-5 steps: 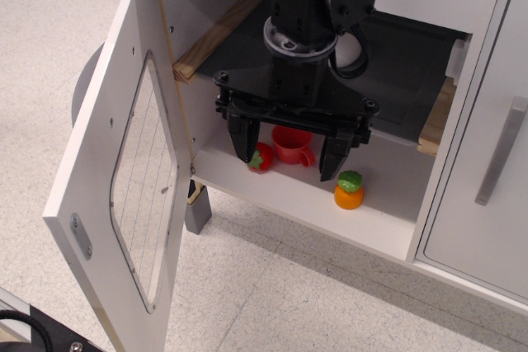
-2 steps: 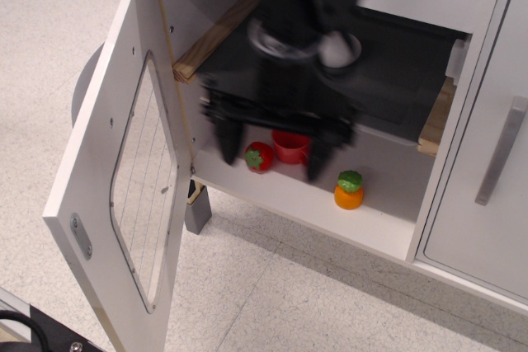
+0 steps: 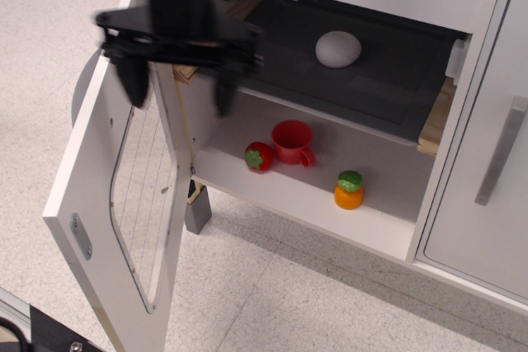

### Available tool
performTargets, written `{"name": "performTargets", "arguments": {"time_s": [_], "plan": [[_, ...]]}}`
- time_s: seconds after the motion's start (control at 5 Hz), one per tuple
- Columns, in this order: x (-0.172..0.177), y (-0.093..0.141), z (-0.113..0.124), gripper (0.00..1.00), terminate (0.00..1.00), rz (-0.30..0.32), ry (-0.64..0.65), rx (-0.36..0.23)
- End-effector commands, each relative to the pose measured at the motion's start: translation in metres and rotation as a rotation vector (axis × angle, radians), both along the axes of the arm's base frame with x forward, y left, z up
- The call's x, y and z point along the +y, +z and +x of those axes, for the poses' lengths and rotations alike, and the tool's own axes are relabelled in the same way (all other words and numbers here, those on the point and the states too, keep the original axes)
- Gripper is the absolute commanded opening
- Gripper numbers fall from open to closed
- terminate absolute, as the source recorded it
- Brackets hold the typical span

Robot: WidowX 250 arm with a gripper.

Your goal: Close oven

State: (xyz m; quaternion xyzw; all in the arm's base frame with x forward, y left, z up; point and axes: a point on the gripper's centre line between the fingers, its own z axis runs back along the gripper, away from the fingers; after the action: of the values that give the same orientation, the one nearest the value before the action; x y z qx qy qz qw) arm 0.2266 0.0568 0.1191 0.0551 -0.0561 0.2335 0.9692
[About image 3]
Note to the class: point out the white cupboard door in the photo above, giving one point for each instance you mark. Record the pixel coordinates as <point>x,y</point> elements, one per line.
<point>486,245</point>

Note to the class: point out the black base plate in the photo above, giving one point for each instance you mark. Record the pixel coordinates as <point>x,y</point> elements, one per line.
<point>47,334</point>

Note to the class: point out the aluminium frame rail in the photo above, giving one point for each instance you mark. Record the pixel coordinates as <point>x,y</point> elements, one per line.
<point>17,311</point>

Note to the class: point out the orange toy with green top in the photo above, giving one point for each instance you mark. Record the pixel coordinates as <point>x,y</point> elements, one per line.
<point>348,193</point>

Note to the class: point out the white toy egg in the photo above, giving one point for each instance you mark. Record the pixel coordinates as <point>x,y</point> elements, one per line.
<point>337,49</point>

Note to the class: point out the red toy cup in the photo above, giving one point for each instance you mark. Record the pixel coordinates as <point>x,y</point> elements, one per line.
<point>291,141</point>

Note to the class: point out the grey cabinet foot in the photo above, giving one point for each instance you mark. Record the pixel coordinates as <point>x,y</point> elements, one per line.
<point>198,212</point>

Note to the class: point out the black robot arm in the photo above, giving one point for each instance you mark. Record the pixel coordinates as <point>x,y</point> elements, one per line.
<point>184,13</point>

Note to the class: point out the dark grey oven tray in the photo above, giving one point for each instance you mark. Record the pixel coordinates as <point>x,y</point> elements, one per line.
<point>392,86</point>

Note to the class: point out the silver cupboard door handle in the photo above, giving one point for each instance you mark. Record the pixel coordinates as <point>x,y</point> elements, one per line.
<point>503,149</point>

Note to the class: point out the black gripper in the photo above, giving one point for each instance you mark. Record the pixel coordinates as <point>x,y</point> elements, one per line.
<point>223,43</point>

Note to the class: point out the grey oven door handle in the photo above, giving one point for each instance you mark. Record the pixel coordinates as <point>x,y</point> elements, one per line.
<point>82,85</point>

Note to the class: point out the white toy kitchen cabinet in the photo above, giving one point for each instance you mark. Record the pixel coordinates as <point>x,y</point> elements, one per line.
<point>349,128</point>

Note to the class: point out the white oven door with window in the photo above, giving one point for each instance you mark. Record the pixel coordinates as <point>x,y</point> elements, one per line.
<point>117,206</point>

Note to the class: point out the red toy strawberry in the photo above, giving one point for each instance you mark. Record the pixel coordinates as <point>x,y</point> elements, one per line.
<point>259,156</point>

